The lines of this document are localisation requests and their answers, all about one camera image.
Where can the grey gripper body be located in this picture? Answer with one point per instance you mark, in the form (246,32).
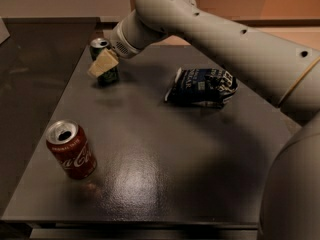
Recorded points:
(119,44)

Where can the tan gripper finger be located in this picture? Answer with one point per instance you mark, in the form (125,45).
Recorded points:
(105,61)

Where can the green soda can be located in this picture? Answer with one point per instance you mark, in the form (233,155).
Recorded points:
(96,46)

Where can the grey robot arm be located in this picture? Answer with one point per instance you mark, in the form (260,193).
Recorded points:
(282,72)

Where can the red Coca-Cola can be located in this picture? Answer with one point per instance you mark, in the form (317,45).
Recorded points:
(67,141)

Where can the dark blue chip bag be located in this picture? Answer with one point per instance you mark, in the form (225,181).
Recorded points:
(204,87)

